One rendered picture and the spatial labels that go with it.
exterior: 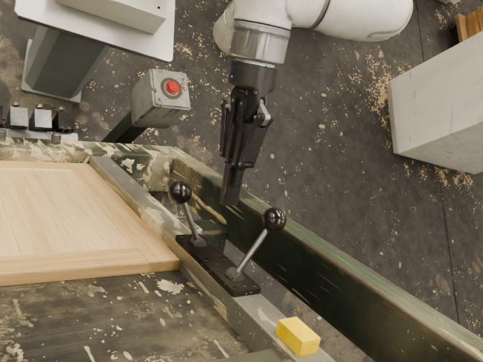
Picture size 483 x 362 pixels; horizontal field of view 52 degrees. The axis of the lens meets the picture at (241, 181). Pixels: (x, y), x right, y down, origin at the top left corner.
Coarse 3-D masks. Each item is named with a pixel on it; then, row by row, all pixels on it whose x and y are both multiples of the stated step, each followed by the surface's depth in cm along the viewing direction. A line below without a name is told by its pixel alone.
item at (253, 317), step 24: (96, 168) 122; (120, 168) 121; (120, 192) 108; (144, 192) 107; (144, 216) 96; (168, 216) 96; (168, 240) 87; (192, 264) 80; (216, 288) 73; (240, 312) 68; (264, 312) 67; (264, 336) 63; (288, 360) 59; (312, 360) 59
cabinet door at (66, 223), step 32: (0, 160) 116; (0, 192) 97; (32, 192) 101; (64, 192) 104; (96, 192) 107; (0, 224) 84; (32, 224) 86; (64, 224) 89; (96, 224) 91; (128, 224) 93; (0, 256) 72; (32, 256) 74; (64, 256) 76; (96, 256) 78; (128, 256) 80; (160, 256) 83
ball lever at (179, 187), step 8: (176, 184) 77; (184, 184) 77; (168, 192) 77; (176, 192) 76; (184, 192) 76; (176, 200) 77; (184, 200) 77; (184, 208) 79; (192, 224) 81; (192, 232) 82; (192, 240) 83; (200, 240) 82
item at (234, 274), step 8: (272, 208) 74; (264, 216) 73; (272, 216) 72; (280, 216) 73; (264, 224) 73; (272, 224) 72; (280, 224) 73; (264, 232) 74; (256, 240) 74; (256, 248) 74; (248, 256) 73; (240, 264) 73; (232, 272) 73; (240, 272) 73; (232, 280) 72; (240, 280) 73
